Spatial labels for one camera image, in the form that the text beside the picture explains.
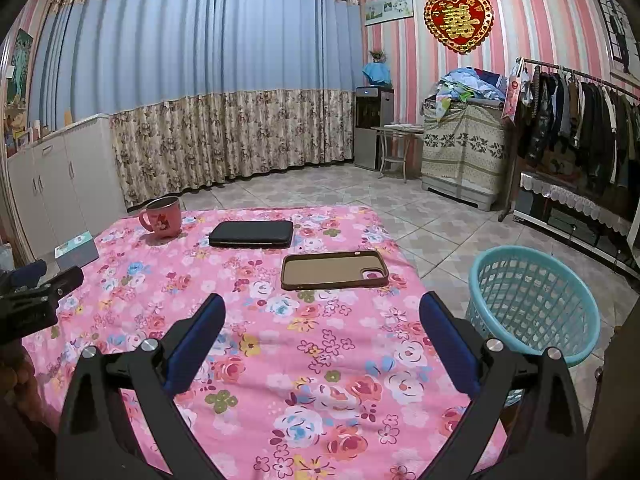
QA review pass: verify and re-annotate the blue floral curtain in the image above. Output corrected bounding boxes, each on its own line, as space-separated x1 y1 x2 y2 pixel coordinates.
27 0 362 211

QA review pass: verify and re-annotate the long landscape wall picture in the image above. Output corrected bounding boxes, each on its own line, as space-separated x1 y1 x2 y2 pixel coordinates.
364 0 415 27

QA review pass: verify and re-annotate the black zip pouch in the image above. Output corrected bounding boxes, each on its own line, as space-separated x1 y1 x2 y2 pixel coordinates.
208 220 295 249

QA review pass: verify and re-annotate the blue bag on dispenser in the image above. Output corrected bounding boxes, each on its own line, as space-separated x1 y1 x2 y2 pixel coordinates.
362 61 392 87

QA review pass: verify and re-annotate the small metal side table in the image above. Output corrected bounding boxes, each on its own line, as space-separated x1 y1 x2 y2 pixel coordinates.
371 124 425 183

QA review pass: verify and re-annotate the light blue tissue box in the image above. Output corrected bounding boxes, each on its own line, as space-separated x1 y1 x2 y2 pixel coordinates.
54 231 100 272

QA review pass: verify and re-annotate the metal clothes rack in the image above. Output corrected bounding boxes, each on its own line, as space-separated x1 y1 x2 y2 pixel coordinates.
497 56 640 223

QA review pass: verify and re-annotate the red heart wall decoration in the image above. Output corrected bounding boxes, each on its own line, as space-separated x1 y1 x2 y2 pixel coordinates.
424 0 495 54

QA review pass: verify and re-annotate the low cabinet with lace cloth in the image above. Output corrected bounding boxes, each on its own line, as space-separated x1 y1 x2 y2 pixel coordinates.
512 170 640 278

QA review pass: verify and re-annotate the pink hanging gift bag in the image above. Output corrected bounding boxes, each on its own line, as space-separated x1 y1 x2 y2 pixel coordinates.
501 62 523 123

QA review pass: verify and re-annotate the person's left forearm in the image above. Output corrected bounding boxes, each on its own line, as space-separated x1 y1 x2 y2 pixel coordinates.
0 345 58 480

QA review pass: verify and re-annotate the pile of folded clothes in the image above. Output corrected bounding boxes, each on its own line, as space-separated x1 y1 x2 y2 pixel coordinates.
435 66 507 111

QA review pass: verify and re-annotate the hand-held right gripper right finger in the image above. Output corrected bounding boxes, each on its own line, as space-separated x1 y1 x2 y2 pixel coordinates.
417 290 587 480

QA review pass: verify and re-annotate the white cabinet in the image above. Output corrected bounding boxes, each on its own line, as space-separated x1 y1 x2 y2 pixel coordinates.
5 112 128 261

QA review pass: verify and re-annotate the colourful wall poster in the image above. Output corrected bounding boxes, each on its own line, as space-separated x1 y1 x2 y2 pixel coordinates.
4 27 35 111

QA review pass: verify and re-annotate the light blue plastic basket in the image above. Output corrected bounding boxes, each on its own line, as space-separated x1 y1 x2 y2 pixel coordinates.
466 246 601 367

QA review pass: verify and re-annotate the row of hanging clothes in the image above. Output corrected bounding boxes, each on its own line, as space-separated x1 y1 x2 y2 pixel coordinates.
517 62 640 221

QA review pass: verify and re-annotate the pink floral tablecloth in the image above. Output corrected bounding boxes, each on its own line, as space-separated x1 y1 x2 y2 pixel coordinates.
20 204 506 480

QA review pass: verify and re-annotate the grey water dispenser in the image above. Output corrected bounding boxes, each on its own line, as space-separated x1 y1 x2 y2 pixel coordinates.
354 86 395 171

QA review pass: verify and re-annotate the dark wooden cabinet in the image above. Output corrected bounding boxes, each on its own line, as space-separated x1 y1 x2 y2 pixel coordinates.
582 295 640 480

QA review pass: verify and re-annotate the brown phone case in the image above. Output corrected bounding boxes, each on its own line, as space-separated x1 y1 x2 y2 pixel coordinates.
280 250 390 292

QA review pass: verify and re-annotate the pink mug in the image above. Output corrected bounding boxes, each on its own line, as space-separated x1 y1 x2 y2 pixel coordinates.
137 196 183 239

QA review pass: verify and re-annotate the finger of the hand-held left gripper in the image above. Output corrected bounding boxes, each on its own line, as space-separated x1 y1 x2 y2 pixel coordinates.
0 266 85 346
0 259 48 295

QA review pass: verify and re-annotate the framed wall picture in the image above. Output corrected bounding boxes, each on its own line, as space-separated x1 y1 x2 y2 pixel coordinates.
592 0 640 73

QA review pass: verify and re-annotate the cabinet under patterned cloth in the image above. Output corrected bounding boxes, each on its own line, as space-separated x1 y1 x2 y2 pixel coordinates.
421 100 507 211

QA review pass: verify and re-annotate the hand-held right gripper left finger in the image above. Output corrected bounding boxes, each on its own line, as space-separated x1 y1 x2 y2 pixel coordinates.
56 292 228 480

